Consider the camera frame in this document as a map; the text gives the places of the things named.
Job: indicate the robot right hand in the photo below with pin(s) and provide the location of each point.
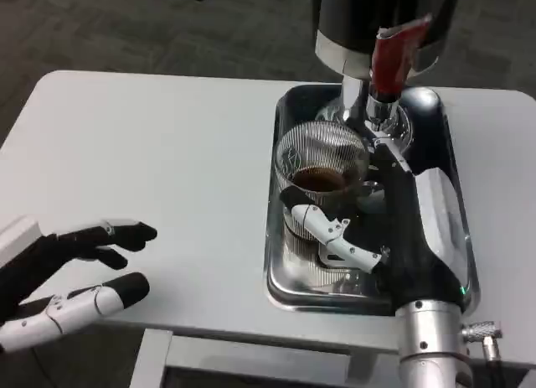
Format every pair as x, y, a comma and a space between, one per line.
435, 220

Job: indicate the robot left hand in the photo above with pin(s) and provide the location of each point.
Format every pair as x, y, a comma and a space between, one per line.
79, 241

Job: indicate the clear ribbed glass cup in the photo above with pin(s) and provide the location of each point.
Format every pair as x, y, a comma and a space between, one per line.
318, 153

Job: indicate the robot right silver forearm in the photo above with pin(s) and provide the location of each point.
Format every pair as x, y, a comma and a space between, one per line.
427, 342

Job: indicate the slotted steel drip grid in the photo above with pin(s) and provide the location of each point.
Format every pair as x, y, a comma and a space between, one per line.
331, 267

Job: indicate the steel drip tray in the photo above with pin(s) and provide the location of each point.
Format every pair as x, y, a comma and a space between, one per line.
293, 287

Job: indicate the black chrome drink dispenser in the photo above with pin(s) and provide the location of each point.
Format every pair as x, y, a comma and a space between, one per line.
356, 15

